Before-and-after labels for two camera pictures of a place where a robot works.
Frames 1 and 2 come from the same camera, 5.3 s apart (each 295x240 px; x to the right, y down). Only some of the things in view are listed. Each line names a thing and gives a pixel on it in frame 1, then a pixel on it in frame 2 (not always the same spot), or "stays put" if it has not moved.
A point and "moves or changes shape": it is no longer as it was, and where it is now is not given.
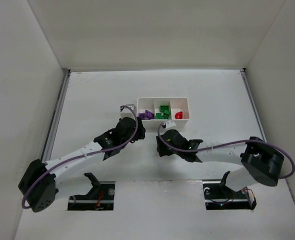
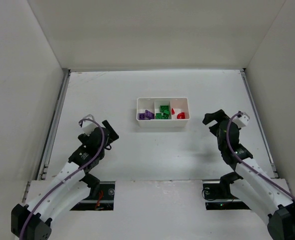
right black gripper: (160, 148) → (217, 122)
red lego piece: (178, 115) moves or changes shape
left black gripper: (140, 128) → (107, 133)
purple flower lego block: (147, 115) stays put
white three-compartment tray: (175, 104) stays put
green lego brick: (164, 109) stays put
